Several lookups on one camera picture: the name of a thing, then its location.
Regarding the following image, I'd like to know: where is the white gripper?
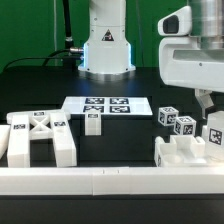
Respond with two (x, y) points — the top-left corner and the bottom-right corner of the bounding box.
(158, 5), (224, 118)

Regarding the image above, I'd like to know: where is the white chair seat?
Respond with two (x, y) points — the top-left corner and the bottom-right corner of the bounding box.
(154, 135), (208, 168)

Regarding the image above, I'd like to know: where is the white marker cube front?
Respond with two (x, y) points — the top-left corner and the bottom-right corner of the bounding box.
(174, 116), (196, 135)

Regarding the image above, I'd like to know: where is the white marker cube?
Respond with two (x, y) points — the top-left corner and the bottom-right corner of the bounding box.
(158, 106), (179, 126)
(174, 116), (196, 135)

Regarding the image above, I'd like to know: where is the white marker cube rear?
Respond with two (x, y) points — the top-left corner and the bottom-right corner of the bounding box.
(158, 106), (179, 126)

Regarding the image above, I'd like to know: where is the white front wall rail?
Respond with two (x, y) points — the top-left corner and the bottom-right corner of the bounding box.
(0, 167), (224, 195)

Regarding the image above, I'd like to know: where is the white marker base plate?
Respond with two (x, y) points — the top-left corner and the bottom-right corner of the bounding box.
(62, 96), (153, 116)

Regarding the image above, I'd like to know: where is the black cable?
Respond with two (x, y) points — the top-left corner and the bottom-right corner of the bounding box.
(1, 47), (84, 73)

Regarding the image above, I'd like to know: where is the white chair back frame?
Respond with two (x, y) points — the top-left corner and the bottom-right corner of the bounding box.
(7, 110), (77, 168)

